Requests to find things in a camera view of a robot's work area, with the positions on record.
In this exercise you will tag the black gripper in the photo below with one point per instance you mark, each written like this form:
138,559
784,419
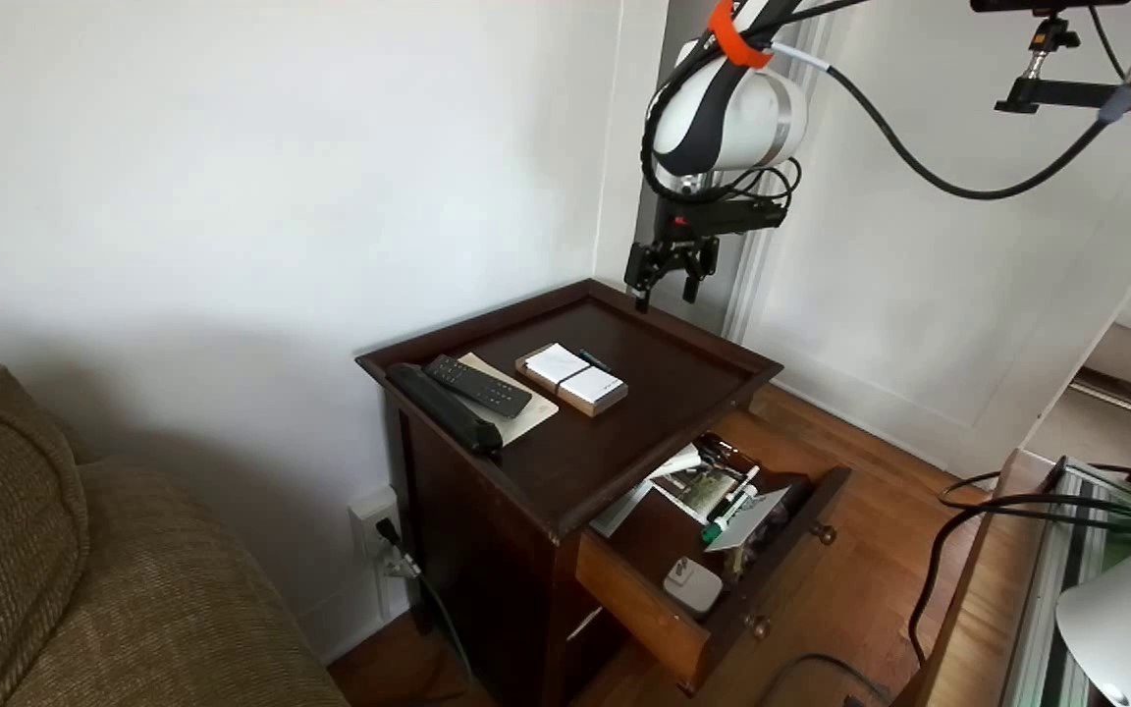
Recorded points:
673,256

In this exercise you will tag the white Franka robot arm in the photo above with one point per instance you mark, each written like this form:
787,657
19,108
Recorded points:
729,112

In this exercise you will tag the open wooden drawer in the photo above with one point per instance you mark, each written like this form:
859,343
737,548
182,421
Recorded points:
668,589

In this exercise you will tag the white box with black band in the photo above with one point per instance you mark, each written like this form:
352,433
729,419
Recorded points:
570,379

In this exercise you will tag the beige notepad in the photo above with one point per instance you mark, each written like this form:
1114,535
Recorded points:
527,411

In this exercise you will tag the dark wooden nightstand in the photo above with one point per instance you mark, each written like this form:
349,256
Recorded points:
553,445

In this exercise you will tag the black remote with buttons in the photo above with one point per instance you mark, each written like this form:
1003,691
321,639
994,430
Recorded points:
476,386

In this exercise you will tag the long black remote control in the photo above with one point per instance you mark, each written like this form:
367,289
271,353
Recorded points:
444,411

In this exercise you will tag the white square device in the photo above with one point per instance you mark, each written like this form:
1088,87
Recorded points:
691,586

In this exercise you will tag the brown fabric sofa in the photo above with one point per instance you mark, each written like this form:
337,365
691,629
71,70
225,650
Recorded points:
95,561

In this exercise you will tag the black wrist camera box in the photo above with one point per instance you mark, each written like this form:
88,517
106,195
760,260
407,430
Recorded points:
729,212

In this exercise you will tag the white wall outlet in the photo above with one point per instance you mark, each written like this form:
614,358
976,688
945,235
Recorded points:
379,552

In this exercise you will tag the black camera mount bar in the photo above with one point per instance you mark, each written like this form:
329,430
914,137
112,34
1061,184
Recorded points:
1088,94

